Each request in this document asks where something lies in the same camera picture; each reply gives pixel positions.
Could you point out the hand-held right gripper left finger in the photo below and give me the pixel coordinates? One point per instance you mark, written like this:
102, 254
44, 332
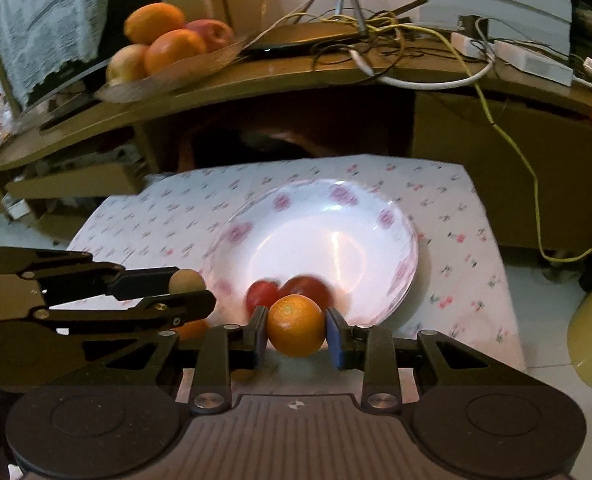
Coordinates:
259, 337

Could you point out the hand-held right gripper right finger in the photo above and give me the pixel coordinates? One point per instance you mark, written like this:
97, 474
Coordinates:
334, 337

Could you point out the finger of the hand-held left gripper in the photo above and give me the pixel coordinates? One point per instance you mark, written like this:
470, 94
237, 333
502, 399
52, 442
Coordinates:
141, 281
191, 304

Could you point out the small brown round fruit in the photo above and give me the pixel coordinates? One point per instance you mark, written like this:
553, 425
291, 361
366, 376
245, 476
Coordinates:
187, 280

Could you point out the small orange tangerine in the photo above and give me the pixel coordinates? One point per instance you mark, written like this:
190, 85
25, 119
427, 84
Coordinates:
194, 330
296, 327

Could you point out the white floral plate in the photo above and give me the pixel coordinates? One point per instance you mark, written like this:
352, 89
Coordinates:
321, 230

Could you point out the small red tomato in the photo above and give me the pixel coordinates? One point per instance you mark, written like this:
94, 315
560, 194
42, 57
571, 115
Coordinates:
259, 294

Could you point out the large red tomato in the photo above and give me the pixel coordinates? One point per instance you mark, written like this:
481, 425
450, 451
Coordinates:
308, 287

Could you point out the floral tablecloth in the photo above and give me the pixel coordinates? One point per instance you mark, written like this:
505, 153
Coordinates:
450, 210

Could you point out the black monitor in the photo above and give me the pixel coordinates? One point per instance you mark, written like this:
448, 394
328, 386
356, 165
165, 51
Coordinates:
71, 79

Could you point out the clear glass fruit tray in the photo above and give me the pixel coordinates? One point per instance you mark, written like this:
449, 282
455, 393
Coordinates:
188, 72

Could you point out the pale yellow apple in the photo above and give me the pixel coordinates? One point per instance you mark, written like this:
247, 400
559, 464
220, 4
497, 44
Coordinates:
125, 65

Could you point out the large orange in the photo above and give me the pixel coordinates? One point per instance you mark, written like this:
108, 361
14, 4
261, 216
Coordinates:
175, 52
153, 21

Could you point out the wooden desk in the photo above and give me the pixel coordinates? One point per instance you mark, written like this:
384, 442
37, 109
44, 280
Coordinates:
276, 81

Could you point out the red apple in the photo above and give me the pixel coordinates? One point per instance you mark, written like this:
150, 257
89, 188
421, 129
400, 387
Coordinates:
215, 35

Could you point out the black tablet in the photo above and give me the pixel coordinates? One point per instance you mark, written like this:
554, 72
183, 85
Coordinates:
296, 41

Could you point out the white lace cloth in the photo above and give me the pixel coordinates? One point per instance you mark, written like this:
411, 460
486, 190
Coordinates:
41, 15

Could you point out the white power adapter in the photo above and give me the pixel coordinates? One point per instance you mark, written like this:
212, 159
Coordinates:
468, 41

